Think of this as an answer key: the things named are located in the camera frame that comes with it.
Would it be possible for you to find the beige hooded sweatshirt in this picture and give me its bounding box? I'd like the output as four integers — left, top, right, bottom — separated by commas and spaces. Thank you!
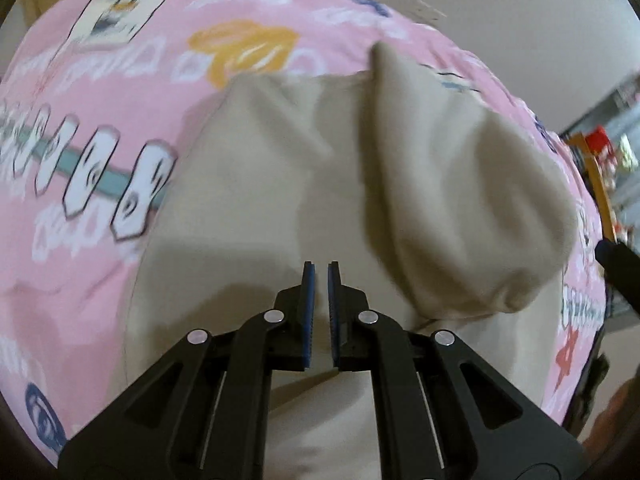
119, 44, 577, 479

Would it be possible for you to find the right hand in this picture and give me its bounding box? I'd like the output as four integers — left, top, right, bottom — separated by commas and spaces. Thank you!
582, 377, 639, 463

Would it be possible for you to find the wooden table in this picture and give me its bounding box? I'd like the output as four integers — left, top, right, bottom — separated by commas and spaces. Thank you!
565, 132, 617, 242

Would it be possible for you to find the pink patterned bed blanket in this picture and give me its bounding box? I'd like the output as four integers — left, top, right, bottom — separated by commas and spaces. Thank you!
1, 0, 604, 467

